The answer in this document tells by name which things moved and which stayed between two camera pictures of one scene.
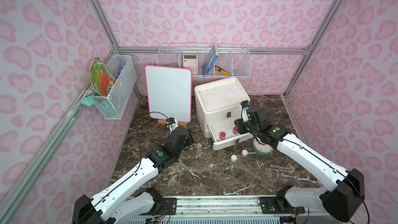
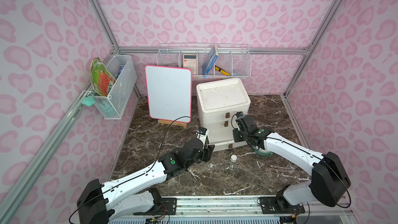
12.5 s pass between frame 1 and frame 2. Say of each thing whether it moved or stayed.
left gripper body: moved
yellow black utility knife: stayed
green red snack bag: stayed
